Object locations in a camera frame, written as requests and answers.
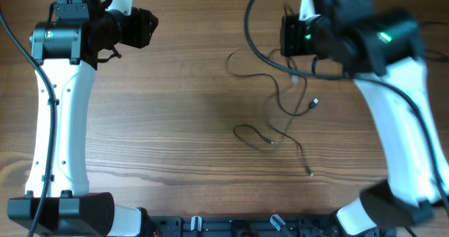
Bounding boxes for black usb cables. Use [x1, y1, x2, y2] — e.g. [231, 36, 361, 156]
[224, 47, 320, 118]

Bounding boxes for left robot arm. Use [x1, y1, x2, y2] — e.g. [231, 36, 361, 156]
[7, 0, 160, 237]

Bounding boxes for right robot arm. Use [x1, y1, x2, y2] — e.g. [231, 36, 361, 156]
[281, 0, 448, 236]

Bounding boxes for right camera cable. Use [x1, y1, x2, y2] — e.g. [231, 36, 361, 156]
[243, 0, 449, 237]

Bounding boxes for camera cable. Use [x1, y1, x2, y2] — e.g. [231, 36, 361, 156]
[243, 0, 449, 237]
[0, 8, 60, 237]

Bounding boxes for left camera cable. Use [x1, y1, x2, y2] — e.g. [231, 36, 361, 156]
[0, 8, 60, 237]

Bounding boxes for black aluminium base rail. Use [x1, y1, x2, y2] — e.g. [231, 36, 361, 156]
[143, 214, 397, 237]

